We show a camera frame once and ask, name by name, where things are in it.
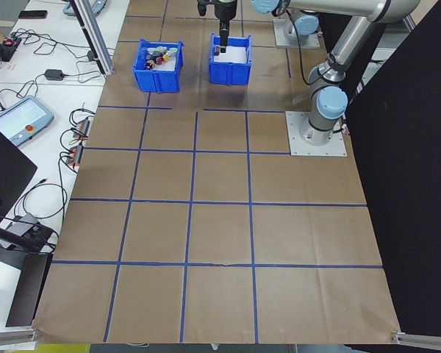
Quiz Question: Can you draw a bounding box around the silver metal frame bar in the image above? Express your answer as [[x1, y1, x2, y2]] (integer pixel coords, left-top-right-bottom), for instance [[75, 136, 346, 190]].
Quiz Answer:
[[400, 7, 416, 29]]

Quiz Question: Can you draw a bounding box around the silver aluminium frame post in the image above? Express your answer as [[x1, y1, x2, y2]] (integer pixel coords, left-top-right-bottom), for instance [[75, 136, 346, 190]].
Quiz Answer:
[[68, 0, 115, 76]]

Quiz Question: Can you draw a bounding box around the white paper bin liner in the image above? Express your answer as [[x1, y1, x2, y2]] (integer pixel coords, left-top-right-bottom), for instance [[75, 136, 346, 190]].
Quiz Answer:
[[213, 46, 249, 64]]

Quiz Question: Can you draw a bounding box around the grey hub with orange plugs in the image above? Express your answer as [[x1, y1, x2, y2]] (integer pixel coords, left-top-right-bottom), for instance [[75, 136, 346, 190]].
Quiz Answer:
[[71, 117, 93, 139], [66, 145, 85, 170]]

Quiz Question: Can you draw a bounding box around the long black desk cable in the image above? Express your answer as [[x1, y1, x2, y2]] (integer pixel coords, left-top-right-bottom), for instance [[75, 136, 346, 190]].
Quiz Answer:
[[0, 178, 69, 236]]

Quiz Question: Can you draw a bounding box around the black monitor panel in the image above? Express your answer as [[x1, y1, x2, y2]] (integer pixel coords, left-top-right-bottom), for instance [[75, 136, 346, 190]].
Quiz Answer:
[[0, 119, 38, 221]]

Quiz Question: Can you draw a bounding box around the aluminium table edge bar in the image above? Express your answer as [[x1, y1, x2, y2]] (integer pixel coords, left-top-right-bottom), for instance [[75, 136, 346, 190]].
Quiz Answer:
[[0, 328, 41, 349], [391, 329, 441, 350]]

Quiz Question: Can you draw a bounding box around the black device with red button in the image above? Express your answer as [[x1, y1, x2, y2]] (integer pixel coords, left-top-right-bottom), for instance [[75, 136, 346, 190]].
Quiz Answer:
[[0, 36, 22, 63]]

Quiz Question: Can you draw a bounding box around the blue plastic button bin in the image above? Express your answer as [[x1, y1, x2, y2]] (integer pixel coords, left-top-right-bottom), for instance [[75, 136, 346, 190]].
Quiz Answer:
[[132, 38, 185, 94]]

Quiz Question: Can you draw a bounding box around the black grey device box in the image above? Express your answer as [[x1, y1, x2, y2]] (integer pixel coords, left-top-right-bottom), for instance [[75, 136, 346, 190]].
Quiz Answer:
[[7, 212, 60, 254]]

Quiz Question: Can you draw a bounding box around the black frame cover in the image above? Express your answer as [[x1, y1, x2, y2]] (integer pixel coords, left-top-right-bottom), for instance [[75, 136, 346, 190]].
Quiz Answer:
[[318, 0, 441, 353]]

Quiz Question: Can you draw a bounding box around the black adapter cable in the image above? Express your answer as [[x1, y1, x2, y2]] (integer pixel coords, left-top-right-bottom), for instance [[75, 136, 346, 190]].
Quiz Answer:
[[63, 58, 106, 85]]

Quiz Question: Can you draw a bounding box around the pile of push button switches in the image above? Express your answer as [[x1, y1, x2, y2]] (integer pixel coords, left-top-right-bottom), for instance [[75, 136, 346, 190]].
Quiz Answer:
[[143, 54, 180, 73]]

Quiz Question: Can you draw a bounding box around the light blue teach pendant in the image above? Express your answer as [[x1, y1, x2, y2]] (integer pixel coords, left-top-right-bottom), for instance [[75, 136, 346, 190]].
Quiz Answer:
[[61, 0, 110, 18]]

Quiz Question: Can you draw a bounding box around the blue plastic capacitor bin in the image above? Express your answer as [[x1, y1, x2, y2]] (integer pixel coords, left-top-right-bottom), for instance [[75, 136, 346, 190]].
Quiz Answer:
[[208, 32, 253, 87]]

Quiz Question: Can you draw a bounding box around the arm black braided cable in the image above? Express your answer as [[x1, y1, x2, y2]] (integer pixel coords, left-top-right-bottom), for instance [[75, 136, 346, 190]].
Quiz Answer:
[[284, 9, 330, 86]]

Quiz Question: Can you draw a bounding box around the white square base plate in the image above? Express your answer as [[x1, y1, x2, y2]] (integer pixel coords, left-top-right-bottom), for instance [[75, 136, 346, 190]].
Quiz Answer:
[[273, 18, 327, 49], [285, 110, 348, 158]]

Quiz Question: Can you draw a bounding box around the teach pendant with red button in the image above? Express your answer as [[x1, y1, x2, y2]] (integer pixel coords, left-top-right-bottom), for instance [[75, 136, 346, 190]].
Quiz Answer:
[[0, 94, 55, 148]]

